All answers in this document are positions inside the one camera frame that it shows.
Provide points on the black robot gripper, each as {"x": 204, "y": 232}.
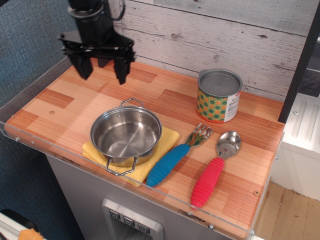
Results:
{"x": 95, "y": 37}

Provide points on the silver steel pot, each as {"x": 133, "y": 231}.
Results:
{"x": 127, "y": 135}

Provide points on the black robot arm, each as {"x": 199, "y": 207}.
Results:
{"x": 94, "y": 6}

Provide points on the yellow folded rag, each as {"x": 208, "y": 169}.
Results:
{"x": 167, "y": 141}

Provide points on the green orange patterned can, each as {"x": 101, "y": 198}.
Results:
{"x": 218, "y": 95}

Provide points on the clear acrylic table guard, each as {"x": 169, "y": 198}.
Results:
{"x": 59, "y": 115}

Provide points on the grey toy fridge cabinet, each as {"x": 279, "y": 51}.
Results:
{"x": 85, "y": 190}

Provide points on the silver dispenser panel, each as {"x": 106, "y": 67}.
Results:
{"x": 127, "y": 224}

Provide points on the orange object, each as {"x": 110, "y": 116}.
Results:
{"x": 29, "y": 234}

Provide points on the white toy sink unit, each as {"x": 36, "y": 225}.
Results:
{"x": 297, "y": 163}

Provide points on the blue handled fork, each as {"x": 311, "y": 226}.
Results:
{"x": 168, "y": 162}

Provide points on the red handled spoon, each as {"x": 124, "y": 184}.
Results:
{"x": 227, "y": 146}

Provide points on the white aluminium rail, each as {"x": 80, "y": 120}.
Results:
{"x": 10, "y": 226}

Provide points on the dark vertical post right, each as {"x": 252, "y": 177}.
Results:
{"x": 301, "y": 67}

